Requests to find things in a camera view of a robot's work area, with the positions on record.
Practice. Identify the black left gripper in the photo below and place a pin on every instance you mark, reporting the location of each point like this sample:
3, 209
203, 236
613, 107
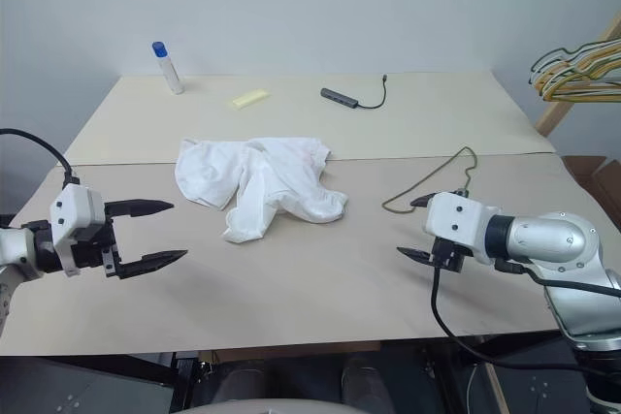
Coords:
92, 249

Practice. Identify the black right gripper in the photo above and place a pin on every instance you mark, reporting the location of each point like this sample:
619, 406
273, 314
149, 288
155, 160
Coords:
448, 255

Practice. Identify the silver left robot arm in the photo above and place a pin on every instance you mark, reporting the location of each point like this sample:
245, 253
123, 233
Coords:
14, 246

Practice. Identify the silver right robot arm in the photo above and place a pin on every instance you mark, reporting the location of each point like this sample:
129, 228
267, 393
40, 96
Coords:
548, 239

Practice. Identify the white cloth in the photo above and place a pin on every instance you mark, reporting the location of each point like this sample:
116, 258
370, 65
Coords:
271, 181

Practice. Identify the grey USB hub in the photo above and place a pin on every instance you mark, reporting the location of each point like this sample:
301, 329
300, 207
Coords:
338, 96

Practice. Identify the white bottle with blue cap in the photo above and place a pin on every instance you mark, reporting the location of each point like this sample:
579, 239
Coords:
169, 70

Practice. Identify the pale yellow block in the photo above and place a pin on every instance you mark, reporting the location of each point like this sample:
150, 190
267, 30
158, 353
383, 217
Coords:
249, 98

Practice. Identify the bunch of hangers on rack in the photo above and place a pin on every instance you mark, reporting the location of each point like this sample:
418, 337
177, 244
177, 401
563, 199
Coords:
553, 116

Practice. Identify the wooden table leg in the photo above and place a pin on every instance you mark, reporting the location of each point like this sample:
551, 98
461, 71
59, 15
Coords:
497, 390

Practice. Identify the brown cardboard box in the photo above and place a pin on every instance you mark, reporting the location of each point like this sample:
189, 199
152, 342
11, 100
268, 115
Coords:
594, 181

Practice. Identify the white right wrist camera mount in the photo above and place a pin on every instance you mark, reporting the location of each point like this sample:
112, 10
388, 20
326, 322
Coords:
456, 220

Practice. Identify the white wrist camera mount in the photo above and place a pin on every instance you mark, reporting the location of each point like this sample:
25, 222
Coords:
456, 220
73, 208

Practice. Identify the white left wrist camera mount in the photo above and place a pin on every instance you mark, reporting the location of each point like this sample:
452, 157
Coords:
73, 208

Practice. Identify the black table frame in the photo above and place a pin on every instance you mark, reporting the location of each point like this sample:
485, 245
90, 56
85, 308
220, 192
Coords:
186, 370

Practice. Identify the grey metal base plate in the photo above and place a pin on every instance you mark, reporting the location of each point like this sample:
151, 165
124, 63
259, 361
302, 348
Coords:
73, 394

